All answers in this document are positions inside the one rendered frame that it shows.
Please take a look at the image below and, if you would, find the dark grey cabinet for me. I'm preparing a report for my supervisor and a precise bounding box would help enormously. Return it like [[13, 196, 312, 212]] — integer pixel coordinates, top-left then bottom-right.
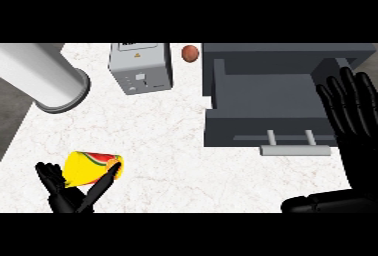
[[200, 42, 378, 98]]

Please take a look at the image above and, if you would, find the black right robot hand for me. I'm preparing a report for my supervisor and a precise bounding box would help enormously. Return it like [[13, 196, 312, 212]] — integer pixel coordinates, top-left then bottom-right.
[[279, 66, 378, 214]]

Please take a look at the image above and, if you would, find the brown egg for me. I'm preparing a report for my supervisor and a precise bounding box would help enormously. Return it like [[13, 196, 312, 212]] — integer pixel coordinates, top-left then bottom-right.
[[180, 44, 200, 64]]

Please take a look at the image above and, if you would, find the pale grey drawer handle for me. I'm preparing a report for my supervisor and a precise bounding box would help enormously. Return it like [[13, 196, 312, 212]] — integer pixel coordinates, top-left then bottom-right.
[[259, 129, 332, 157]]

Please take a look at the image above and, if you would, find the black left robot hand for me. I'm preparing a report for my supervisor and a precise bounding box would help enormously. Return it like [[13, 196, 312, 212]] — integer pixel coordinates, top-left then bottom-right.
[[33, 161, 122, 214]]

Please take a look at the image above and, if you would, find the dark grey open drawer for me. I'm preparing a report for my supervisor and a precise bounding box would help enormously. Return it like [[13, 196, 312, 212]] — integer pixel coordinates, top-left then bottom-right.
[[203, 58, 360, 148]]

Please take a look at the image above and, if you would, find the grey toaster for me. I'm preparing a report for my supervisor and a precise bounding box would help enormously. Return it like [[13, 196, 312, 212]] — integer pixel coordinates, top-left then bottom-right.
[[107, 42, 174, 96]]

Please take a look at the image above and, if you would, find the yellow cup with fruit print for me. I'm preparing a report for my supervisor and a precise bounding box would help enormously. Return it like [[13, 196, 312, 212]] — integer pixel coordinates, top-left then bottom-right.
[[61, 150, 125, 188]]

